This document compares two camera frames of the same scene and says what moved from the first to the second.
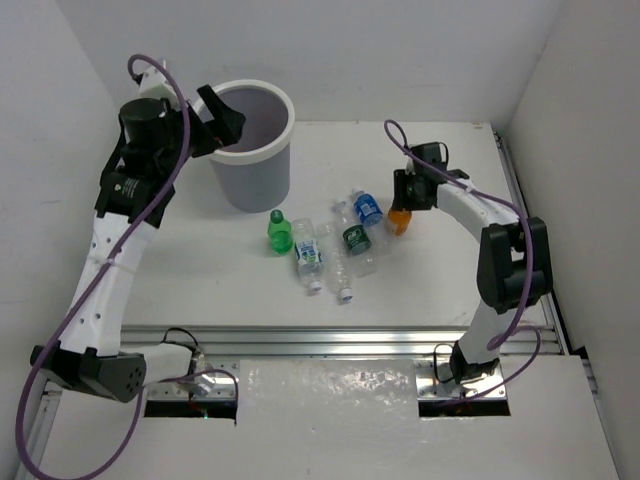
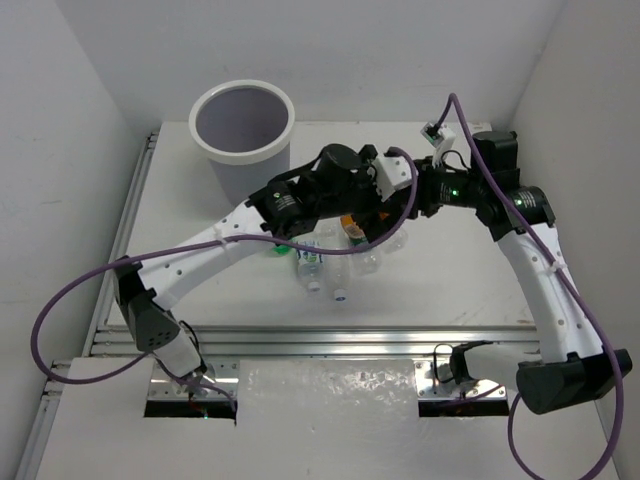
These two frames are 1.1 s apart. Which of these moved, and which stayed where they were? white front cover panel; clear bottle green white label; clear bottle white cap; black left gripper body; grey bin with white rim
Moved: black left gripper body
Stayed: white front cover panel; clear bottle white cap; clear bottle green white label; grey bin with white rim
